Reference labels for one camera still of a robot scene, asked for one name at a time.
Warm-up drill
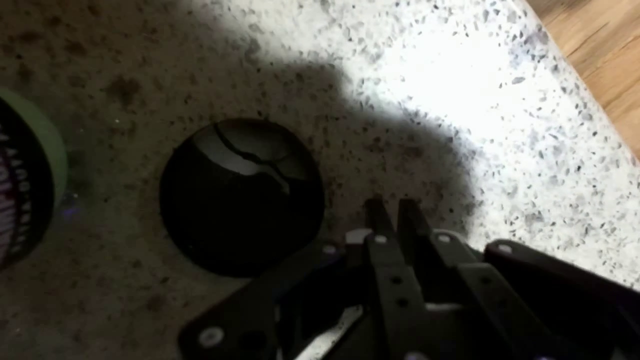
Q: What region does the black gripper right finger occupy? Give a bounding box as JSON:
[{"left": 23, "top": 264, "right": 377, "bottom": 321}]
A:
[{"left": 398, "top": 198, "right": 433, "bottom": 241}]

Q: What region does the black round can lid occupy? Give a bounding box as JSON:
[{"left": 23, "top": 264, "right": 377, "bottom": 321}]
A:
[{"left": 160, "top": 118, "right": 325, "bottom": 278}]

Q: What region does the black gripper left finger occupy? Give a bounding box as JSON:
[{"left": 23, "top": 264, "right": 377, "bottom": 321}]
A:
[{"left": 364, "top": 198, "right": 395, "bottom": 235}]

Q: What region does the clear tennis ball can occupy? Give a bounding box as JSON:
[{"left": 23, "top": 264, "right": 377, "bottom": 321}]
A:
[{"left": 0, "top": 88, "right": 68, "bottom": 267}]

